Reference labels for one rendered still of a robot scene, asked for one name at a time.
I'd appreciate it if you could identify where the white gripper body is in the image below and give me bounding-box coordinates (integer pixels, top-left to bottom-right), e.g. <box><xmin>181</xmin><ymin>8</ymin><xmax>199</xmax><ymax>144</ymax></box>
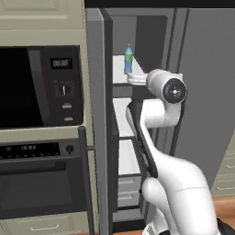
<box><xmin>127</xmin><ymin>73</ymin><xmax>149</xmax><ymax>86</ymax></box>

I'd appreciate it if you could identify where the wide grey fridge door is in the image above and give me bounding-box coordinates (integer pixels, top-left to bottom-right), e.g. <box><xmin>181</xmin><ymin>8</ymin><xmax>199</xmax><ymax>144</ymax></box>
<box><xmin>170</xmin><ymin>7</ymin><xmax>235</xmax><ymax>188</ymax></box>

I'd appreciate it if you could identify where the beige cupboard door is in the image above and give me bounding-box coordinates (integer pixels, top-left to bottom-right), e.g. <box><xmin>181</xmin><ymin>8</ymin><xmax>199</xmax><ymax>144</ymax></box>
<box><xmin>0</xmin><ymin>0</ymin><xmax>85</xmax><ymax>31</ymax></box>

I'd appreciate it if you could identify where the blue green water bottle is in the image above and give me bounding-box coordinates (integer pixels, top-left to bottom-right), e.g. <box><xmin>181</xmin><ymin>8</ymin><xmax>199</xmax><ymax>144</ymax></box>
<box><xmin>123</xmin><ymin>43</ymin><xmax>135</xmax><ymax>75</ymax></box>

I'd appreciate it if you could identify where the grey fridge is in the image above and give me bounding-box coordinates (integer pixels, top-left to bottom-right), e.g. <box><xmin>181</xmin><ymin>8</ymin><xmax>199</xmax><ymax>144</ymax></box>
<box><xmin>104</xmin><ymin>7</ymin><xmax>235</xmax><ymax>233</ymax></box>

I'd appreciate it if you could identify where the black microwave oven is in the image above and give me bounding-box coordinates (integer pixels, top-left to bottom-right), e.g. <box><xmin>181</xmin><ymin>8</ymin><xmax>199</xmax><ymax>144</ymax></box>
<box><xmin>0</xmin><ymin>45</ymin><xmax>84</xmax><ymax>130</ymax></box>

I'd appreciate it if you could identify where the white fridge drawer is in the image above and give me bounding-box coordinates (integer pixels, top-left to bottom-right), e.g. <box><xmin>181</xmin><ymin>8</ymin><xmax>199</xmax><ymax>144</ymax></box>
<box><xmin>117</xmin><ymin>174</ymin><xmax>143</xmax><ymax>209</ymax></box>

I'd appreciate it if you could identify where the beige run of drawers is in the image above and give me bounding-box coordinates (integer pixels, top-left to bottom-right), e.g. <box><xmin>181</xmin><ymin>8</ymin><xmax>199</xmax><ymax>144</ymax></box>
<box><xmin>210</xmin><ymin>130</ymin><xmax>235</xmax><ymax>197</ymax></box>

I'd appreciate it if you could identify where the beige drawer front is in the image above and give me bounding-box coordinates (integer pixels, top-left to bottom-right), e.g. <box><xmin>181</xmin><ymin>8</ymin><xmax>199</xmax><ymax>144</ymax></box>
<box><xmin>0</xmin><ymin>212</ymin><xmax>93</xmax><ymax>235</ymax></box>

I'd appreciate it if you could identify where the dark fridge door handle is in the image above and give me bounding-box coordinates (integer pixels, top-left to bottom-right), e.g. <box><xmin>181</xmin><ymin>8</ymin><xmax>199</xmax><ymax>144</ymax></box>
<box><xmin>77</xmin><ymin>125</ymin><xmax>96</xmax><ymax>235</ymax></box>

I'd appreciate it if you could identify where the black oven door handle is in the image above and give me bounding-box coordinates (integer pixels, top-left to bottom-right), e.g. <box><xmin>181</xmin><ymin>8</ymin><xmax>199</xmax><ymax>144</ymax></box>
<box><xmin>0</xmin><ymin>161</ymin><xmax>67</xmax><ymax>176</ymax></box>

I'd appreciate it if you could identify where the silver drawer handle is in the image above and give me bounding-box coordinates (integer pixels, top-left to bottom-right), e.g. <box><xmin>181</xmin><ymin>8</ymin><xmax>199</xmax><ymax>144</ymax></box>
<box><xmin>29</xmin><ymin>224</ymin><xmax>61</xmax><ymax>232</ymax></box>

